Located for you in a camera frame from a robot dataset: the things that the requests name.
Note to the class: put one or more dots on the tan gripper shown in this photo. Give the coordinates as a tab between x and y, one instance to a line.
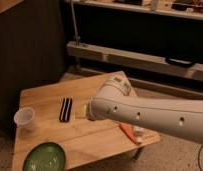
81	112

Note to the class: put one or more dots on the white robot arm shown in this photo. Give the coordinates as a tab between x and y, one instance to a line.
178	118

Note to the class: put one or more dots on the white ceramic cup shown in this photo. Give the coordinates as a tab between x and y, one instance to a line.
25	118

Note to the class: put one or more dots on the wooden table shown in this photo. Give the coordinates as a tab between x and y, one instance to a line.
83	141

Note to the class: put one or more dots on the orange carrot toy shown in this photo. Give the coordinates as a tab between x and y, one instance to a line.
127	129

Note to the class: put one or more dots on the green bowl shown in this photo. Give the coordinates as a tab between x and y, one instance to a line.
47	156

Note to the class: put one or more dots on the white remote controller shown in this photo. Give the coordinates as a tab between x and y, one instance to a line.
138	132

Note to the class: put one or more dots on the metal vertical pole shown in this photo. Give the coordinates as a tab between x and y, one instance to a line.
77	38

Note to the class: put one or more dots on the metal shelf beam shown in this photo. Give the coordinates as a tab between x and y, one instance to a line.
133	60

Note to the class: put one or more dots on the black handle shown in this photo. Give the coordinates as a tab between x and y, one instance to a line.
179	64

